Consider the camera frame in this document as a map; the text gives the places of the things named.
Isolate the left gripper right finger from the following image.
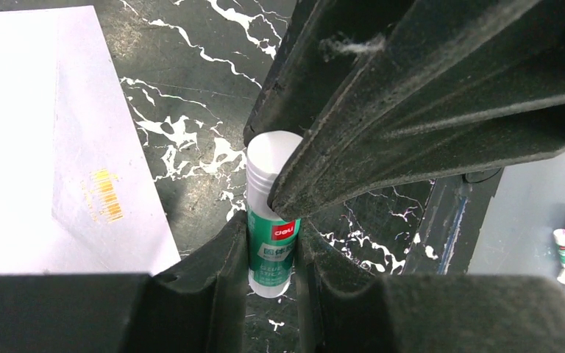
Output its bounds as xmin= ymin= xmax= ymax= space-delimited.
xmin=295 ymin=223 xmax=565 ymax=352

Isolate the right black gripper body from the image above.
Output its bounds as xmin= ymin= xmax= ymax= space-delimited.
xmin=244 ymin=0 xmax=565 ymax=220

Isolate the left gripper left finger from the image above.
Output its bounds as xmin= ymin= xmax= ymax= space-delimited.
xmin=0 ymin=211 xmax=248 ymax=352

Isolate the white green glue stick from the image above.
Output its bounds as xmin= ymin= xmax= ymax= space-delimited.
xmin=246 ymin=131 xmax=302 ymax=299

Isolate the lavender paper envelope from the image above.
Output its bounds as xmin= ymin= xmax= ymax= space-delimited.
xmin=0 ymin=6 xmax=180 ymax=274

